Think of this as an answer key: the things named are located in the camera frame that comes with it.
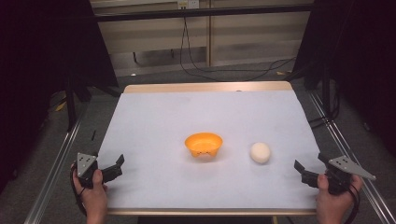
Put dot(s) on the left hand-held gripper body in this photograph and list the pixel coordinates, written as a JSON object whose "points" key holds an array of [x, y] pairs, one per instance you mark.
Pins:
{"points": [[84, 168]]}

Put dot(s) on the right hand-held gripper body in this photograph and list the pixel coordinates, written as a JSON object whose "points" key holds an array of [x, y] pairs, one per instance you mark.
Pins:
{"points": [[341, 174]]}

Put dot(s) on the person's right hand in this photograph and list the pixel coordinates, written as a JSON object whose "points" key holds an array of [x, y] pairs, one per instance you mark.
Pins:
{"points": [[331, 203]]}

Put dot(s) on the person's left hand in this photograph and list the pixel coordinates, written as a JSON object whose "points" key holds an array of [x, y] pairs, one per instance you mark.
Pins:
{"points": [[95, 199]]}

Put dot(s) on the small black stick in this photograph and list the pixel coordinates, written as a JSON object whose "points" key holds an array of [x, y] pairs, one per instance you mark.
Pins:
{"points": [[93, 134]]}

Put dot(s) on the black metal stand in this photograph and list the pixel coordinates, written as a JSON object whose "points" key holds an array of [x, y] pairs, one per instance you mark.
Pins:
{"points": [[71, 109], [326, 96]]}

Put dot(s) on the white round bun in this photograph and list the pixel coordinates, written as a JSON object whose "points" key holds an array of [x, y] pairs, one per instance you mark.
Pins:
{"points": [[260, 152]]}

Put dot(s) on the yellow tape strip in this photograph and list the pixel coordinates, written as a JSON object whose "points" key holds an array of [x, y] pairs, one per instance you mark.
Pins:
{"points": [[281, 73], [61, 106]]}

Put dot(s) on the white table cloth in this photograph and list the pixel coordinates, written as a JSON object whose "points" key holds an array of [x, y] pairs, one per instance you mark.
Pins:
{"points": [[186, 112]]}

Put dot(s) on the orange plastic bowl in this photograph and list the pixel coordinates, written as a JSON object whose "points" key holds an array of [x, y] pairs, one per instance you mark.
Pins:
{"points": [[204, 143]]}

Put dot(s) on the black curtain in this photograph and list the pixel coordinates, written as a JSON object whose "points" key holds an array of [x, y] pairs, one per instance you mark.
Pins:
{"points": [[37, 62], [367, 62]]}

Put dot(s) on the black horizontal bar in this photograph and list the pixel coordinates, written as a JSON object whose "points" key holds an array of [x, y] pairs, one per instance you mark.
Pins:
{"points": [[202, 13]]}

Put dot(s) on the metal floor rail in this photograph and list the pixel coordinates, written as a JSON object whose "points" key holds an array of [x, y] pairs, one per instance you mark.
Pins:
{"points": [[53, 174], [342, 143]]}

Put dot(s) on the white wall socket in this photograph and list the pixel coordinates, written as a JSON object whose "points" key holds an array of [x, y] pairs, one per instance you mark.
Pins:
{"points": [[188, 4]]}

